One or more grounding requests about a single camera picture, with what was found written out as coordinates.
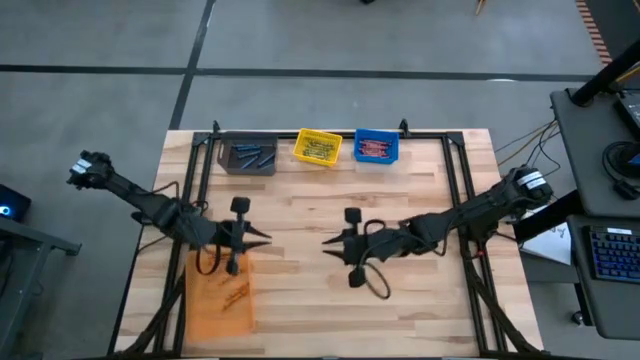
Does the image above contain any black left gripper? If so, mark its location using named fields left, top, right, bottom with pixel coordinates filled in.
left=202, top=196, right=274, bottom=277

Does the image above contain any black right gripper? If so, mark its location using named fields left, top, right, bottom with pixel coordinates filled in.
left=322, top=206, right=417, bottom=289

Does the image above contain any dark grey plastic bin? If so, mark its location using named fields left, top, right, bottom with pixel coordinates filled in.
left=218, top=132, right=279, bottom=177

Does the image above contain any orange translucent plastic bin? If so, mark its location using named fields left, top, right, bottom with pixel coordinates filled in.
left=183, top=248, right=256, bottom=345

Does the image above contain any blue plastic basket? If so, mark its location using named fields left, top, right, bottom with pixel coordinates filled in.
left=353, top=128, right=401, bottom=165

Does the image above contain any yellow plastic basket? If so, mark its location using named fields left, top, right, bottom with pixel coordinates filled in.
left=292, top=128, right=344, bottom=168

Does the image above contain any grey metal stand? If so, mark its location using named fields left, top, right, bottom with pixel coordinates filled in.
left=0, top=217, right=82, bottom=360

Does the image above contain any white paper sheet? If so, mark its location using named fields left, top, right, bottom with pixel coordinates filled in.
left=519, top=204, right=572, bottom=266

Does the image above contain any thick black pole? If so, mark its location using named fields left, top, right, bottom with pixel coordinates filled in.
left=513, top=188, right=586, bottom=244
left=569, top=38, right=640, bottom=107

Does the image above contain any dark device with blue light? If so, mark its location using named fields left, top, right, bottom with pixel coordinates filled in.
left=0, top=183, right=32, bottom=225

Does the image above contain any grey desk top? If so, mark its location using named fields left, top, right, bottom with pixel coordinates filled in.
left=549, top=87, right=640, bottom=219

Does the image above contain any backlit black keyboard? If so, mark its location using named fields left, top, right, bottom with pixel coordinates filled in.
left=588, top=225, right=640, bottom=285

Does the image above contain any grey keyboard shelf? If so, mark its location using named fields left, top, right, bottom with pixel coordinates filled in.
left=566, top=214, right=640, bottom=341

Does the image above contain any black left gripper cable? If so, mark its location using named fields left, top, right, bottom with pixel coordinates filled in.
left=149, top=179, right=224, bottom=277

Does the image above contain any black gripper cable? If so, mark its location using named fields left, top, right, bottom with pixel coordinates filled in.
left=360, top=218, right=392, bottom=301
left=149, top=179, right=224, bottom=277

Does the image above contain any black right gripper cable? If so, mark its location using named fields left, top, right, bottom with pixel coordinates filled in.
left=360, top=218, right=392, bottom=301

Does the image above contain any loose wire bundle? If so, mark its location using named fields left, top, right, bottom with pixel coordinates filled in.
left=494, top=118, right=564, bottom=169

